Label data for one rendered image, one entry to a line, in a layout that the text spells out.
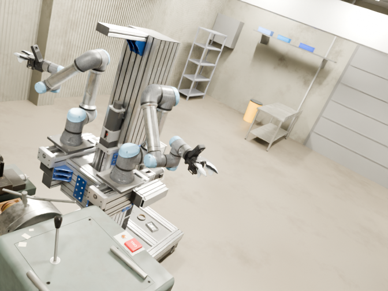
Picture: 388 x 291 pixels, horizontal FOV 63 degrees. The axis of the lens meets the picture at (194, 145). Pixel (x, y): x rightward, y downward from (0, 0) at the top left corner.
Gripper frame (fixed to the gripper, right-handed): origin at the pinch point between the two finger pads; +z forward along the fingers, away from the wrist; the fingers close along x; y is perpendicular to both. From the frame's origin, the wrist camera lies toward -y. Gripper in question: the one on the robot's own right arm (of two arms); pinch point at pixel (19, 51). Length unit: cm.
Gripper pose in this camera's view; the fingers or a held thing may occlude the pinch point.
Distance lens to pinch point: 258.6
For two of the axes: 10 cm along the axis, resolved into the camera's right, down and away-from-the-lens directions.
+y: -3.1, 8.0, 5.1
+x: 2.3, -4.6, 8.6
